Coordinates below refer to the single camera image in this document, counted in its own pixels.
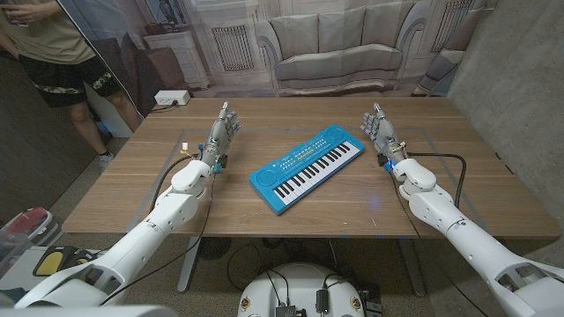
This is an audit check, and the black floor power box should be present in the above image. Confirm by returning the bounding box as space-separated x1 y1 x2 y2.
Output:
359 284 383 317

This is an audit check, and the clear plastic bin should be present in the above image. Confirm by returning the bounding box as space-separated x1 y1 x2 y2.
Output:
0 231 34 278

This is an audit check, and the grey metal table leg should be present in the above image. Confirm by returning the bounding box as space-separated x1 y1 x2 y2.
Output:
176 236 202 294
398 238 427 299

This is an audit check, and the white low platform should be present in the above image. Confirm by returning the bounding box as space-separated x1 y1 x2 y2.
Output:
0 245 107 294

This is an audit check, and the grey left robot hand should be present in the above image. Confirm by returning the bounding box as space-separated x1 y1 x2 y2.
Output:
198 101 242 171

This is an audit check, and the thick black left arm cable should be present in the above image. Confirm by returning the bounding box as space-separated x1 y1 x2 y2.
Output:
148 152 200 214

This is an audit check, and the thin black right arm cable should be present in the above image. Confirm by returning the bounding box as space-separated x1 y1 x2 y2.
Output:
388 170 491 317

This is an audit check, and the black round floor fan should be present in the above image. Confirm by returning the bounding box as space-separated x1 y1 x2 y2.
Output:
197 236 233 261

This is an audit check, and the white power strip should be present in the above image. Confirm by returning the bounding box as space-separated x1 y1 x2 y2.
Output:
153 89 192 107

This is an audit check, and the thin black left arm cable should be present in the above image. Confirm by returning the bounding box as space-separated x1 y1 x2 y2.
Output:
99 171 217 306

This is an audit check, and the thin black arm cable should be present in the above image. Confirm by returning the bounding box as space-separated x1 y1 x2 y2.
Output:
388 170 491 317
99 171 217 306

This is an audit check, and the yellow black foot pedal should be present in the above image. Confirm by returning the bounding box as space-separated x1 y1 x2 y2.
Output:
33 245 77 277
70 248 97 266

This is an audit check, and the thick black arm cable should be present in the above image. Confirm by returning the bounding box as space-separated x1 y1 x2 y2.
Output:
405 151 468 210
148 152 200 214

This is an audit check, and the blue toy piano keyboard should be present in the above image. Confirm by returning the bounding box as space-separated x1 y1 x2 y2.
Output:
249 123 367 216

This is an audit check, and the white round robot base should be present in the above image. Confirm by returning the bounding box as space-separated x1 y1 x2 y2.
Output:
236 262 366 317

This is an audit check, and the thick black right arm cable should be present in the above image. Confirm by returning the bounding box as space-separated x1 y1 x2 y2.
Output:
405 151 468 210

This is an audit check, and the red lidded plastic box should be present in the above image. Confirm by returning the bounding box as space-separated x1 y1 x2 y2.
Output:
0 206 61 246

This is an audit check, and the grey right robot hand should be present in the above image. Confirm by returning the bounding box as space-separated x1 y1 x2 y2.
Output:
360 102 407 165

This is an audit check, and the person in olive shirt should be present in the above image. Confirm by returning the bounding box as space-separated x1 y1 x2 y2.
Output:
0 0 143 173

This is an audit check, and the black adapter on base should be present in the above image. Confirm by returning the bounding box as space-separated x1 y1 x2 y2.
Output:
315 288 330 314

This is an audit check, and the printed sofa room backdrop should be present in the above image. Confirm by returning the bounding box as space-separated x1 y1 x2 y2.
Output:
56 0 499 118

